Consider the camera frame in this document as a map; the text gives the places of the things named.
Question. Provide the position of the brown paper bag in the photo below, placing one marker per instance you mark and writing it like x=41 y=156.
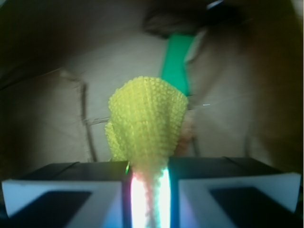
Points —
x=61 y=60

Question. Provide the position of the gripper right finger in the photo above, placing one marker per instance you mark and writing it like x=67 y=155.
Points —
x=232 y=193

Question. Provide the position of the yellow cloth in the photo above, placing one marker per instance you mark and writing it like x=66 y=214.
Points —
x=144 y=127

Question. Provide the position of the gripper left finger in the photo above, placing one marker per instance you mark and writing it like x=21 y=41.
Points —
x=69 y=195

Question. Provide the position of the green block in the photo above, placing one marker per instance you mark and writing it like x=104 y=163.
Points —
x=174 y=65

